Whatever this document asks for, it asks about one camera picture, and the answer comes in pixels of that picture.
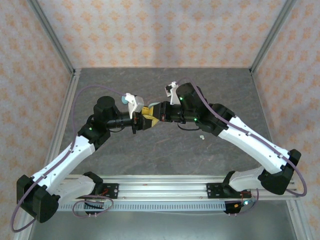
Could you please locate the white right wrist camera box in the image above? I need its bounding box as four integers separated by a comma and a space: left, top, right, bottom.
164, 81, 181, 106

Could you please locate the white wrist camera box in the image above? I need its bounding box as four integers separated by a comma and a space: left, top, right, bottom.
124, 92, 145, 120
164, 81, 181, 106

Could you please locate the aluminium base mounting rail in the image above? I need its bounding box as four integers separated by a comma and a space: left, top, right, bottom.
58, 174, 300, 201

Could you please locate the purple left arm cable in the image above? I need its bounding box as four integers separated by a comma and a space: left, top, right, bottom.
10, 84, 126, 234

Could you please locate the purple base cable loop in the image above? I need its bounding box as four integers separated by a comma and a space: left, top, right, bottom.
71, 194, 114, 218
228, 187, 260, 216

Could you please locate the aluminium frame post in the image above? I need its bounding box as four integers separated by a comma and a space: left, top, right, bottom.
249, 0, 298, 75
26, 0, 76, 75

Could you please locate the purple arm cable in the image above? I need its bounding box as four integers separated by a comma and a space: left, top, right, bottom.
10, 84, 126, 234
176, 76, 308, 198

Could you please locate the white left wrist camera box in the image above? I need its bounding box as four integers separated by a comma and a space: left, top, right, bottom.
124, 92, 145, 120

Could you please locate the grey metal sheet panel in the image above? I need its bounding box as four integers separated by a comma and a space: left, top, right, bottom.
28, 201, 300, 240

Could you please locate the aluminium table side rail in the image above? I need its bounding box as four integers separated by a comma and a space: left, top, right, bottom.
249, 68, 310, 240
13, 68, 82, 240

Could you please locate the slotted grey cable duct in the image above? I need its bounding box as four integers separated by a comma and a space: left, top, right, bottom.
51, 201, 227, 213

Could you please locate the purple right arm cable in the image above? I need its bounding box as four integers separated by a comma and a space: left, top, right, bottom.
176, 76, 308, 198

